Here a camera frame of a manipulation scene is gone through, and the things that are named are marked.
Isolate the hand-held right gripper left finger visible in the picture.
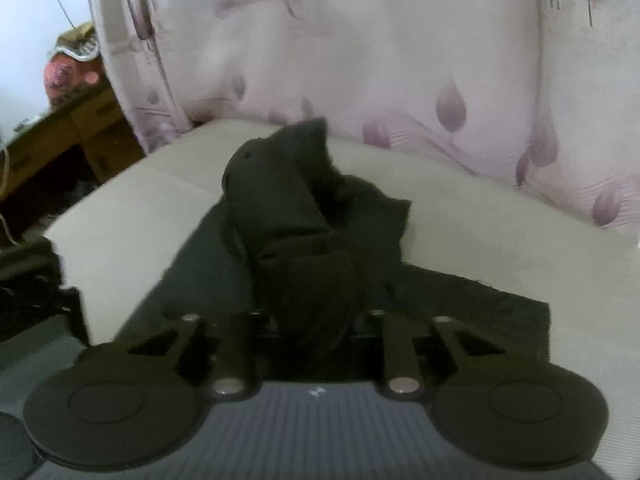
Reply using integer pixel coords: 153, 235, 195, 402
119, 310, 267, 402

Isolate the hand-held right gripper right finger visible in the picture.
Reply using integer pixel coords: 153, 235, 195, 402
350, 310, 507, 402

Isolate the black jacket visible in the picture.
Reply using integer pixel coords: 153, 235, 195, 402
117, 117, 552, 382

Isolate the dark blurred object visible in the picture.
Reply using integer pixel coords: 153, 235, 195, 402
0, 237, 87, 347

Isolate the wooden cabinet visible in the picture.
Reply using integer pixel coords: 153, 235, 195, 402
0, 77, 147, 247

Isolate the leaf print curtain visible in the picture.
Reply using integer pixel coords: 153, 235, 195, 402
82, 0, 640, 237

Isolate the pink round object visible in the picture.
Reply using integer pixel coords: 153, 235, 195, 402
43, 54, 105, 107

